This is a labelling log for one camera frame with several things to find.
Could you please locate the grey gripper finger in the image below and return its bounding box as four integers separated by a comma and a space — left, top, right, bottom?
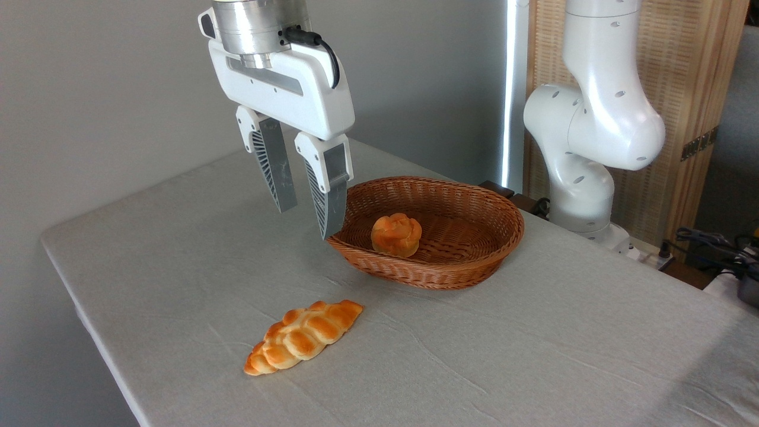
236, 106, 298, 214
295, 132, 355, 241

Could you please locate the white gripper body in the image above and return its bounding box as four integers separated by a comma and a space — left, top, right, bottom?
208, 39, 356, 142

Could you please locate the round knotted bread roll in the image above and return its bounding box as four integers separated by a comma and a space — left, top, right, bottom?
371, 213, 423, 259

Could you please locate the long braided bread loaf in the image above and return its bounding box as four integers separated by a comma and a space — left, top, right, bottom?
243, 300, 365, 377

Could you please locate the brown woven wicker basket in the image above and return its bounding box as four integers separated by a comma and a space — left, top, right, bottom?
326, 176, 525, 291

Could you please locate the white vertical light strip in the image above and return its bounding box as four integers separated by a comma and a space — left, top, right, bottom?
501, 0, 530, 193

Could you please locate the grey tablecloth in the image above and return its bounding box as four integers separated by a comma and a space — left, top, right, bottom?
40, 125, 759, 427

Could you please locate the wooden slatted screen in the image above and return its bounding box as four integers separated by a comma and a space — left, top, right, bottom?
525, 0, 751, 250

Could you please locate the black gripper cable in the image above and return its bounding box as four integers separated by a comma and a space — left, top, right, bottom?
283, 26, 342, 90

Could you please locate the black cable bundle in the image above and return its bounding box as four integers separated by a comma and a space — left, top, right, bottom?
660, 227, 759, 279

